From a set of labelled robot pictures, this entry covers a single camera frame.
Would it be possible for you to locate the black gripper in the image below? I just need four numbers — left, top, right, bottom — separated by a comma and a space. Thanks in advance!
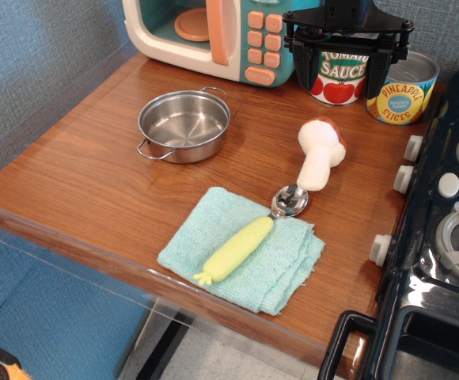
283, 8, 415, 99

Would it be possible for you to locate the silver steel pot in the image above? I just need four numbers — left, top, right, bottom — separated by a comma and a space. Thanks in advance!
137, 87, 231, 164

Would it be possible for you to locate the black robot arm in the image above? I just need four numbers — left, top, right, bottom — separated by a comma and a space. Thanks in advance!
283, 0, 415, 98

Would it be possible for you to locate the tomato sauce can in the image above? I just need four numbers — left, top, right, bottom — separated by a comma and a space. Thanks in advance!
310, 51, 369, 105

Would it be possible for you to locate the pineapple slices can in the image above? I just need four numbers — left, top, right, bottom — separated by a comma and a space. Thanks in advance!
366, 51, 440, 126

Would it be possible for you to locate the plush mushroom toy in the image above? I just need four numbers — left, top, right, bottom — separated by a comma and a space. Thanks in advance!
297, 117, 347, 192

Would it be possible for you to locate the toy microwave oven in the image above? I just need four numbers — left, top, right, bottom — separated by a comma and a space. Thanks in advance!
123, 0, 320, 88

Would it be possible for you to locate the light blue cloth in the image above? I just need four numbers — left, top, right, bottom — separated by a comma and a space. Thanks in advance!
157, 187, 325, 316

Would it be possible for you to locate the black toy stove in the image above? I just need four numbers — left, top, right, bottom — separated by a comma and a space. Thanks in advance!
318, 71, 459, 379

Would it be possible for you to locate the spoon with yellow handle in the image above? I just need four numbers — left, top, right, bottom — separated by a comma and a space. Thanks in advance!
193, 184, 309, 286

